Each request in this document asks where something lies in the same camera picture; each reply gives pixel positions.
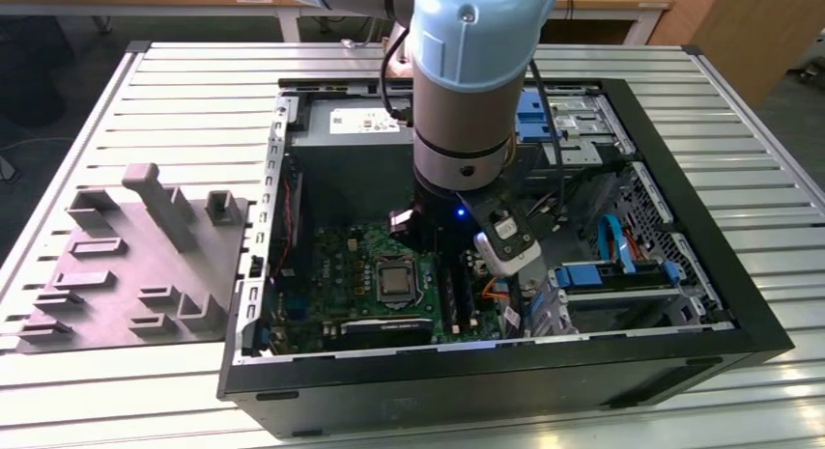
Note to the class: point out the black camera bracket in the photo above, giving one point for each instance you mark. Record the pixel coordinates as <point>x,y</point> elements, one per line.
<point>477,207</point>

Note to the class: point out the grey power supply unit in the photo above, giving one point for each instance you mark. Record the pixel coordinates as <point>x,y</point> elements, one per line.
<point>349,178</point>

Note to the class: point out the grey metal drive cage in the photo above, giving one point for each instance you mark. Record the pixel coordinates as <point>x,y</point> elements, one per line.
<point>583,154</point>

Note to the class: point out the blue rear port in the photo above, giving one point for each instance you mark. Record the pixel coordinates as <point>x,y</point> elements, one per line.
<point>263,337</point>

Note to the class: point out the grey parts rack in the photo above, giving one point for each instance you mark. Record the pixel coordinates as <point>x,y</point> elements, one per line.
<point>160,275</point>

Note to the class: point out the silver CPU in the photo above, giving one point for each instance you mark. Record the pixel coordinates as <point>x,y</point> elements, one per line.
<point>395,281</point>

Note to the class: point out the hard disk in blue carrier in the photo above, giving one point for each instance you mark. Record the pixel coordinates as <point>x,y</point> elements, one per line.
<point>583,275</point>

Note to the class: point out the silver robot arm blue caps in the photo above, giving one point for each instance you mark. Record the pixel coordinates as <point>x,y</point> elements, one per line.
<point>451,130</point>

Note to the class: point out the blue board connector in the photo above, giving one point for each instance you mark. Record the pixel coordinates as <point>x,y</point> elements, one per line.
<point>296,308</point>

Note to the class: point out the green motherboard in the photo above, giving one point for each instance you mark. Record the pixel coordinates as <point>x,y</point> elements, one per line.
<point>335,256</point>

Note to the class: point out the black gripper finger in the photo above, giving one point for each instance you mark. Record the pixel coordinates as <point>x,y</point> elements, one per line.
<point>406,224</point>

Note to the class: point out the grey metal disk bay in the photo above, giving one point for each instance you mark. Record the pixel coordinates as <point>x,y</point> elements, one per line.
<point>618,297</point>

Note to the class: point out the black graphics card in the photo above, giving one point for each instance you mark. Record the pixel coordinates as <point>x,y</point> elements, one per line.
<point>386,329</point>

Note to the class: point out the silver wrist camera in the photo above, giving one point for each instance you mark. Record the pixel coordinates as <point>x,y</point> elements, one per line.
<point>509,260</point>

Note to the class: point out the CPU socket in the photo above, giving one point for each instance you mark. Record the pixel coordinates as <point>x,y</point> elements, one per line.
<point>397,301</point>

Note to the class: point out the wooden cabinet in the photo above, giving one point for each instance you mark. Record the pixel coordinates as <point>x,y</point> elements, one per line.
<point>761,34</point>

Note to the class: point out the blue plastic carrier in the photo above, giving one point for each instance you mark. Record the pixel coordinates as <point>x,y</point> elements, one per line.
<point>535,316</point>

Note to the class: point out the black open PC case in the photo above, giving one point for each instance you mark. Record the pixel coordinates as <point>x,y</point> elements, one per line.
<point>515,386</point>

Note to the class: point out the blue drive bay latch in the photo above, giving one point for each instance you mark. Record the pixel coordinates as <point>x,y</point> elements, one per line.
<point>530,130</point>

